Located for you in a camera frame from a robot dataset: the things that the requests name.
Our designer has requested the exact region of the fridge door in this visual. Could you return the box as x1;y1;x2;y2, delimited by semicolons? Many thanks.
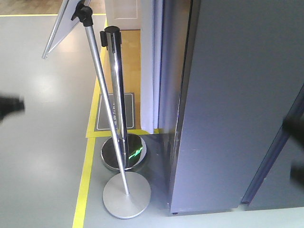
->
170;0;304;213

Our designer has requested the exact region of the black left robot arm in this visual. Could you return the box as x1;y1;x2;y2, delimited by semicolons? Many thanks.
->
0;95;25;122

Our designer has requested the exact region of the grey white fridge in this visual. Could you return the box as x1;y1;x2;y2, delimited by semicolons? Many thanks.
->
239;83;304;210

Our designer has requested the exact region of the grey floor sign mat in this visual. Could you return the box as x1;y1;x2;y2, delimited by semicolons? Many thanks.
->
95;93;135;131

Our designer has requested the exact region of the white curtain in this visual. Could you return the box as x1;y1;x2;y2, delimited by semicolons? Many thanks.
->
140;0;163;134

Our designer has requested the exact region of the grey sign board on pole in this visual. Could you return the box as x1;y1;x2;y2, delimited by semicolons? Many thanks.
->
42;0;130;195

